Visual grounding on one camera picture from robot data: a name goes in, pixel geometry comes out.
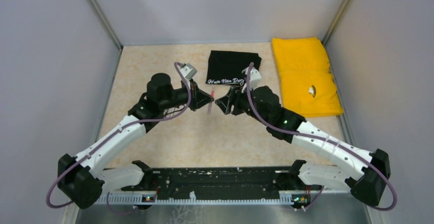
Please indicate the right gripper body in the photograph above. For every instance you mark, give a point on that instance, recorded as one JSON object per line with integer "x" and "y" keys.
{"x": 242, "y": 103}

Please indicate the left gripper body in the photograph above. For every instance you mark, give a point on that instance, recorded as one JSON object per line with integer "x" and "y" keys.
{"x": 192, "y": 104}

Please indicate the thin pink pen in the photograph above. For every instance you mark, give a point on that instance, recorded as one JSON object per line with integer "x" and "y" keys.
{"x": 212, "y": 94}

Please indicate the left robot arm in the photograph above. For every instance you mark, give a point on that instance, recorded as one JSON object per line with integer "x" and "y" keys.
{"x": 118, "y": 137}

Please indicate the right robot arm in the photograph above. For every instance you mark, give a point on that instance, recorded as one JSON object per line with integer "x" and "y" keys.
{"x": 365, "y": 174}

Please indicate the black folded t-shirt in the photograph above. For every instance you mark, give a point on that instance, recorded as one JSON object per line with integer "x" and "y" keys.
{"x": 228, "y": 67}

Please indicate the yellow folded t-shirt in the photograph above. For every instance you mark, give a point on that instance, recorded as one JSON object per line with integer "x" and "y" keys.
{"x": 306, "y": 83}

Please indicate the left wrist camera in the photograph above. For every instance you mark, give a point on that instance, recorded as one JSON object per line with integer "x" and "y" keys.
{"x": 188, "y": 71}

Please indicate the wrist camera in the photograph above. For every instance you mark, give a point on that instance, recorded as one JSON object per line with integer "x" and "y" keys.
{"x": 188, "y": 71}
{"x": 254, "y": 79}

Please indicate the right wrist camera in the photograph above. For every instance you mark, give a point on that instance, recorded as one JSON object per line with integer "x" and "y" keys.
{"x": 254, "y": 79}

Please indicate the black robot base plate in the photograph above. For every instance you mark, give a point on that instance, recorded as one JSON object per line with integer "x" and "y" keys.
{"x": 224, "y": 183}

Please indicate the aluminium frame rail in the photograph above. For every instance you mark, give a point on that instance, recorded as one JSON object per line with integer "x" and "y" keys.
{"x": 295, "y": 198}

